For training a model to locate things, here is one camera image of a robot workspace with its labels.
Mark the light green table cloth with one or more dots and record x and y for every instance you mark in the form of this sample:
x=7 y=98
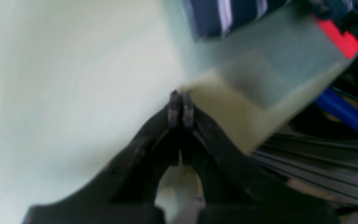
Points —
x=78 y=78

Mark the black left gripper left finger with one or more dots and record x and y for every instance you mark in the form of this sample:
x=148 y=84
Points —
x=124 y=191

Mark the navy white striped T-shirt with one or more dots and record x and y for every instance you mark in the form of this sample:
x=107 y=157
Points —
x=218 y=18

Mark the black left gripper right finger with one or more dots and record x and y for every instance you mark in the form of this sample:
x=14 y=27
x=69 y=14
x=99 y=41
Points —
x=236 y=191

